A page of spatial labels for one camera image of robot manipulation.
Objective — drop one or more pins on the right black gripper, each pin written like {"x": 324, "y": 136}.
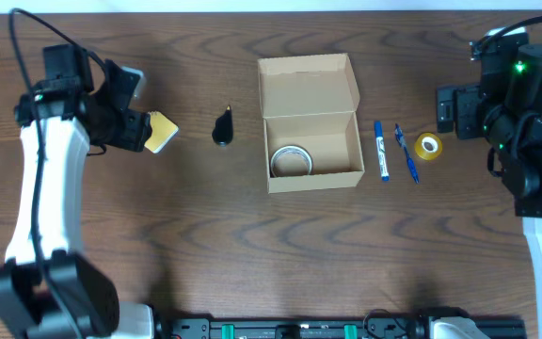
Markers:
{"x": 459, "y": 111}

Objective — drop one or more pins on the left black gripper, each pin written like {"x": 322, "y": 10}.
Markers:
{"x": 135, "y": 129}

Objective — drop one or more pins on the yellow sticky note pad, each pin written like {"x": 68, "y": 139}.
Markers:
{"x": 162, "y": 131}

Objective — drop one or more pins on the white tape roll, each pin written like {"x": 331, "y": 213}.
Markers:
{"x": 289, "y": 161}

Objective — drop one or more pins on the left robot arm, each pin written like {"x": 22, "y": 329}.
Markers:
{"x": 48, "y": 289}

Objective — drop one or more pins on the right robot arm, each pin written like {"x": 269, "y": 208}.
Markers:
{"x": 505, "y": 108}

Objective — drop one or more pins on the small yellow tape roll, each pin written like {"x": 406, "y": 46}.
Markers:
{"x": 428, "y": 146}

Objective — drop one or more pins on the blue ballpoint pen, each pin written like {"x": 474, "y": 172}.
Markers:
{"x": 399, "y": 136}

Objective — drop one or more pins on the blue and white marker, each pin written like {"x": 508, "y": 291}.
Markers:
{"x": 381, "y": 152}

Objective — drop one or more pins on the black teardrop-shaped object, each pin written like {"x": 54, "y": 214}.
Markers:
{"x": 223, "y": 131}

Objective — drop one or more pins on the open cardboard box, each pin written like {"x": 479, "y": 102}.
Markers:
{"x": 312, "y": 102}

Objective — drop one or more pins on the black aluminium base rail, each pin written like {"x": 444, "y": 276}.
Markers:
{"x": 381, "y": 327}

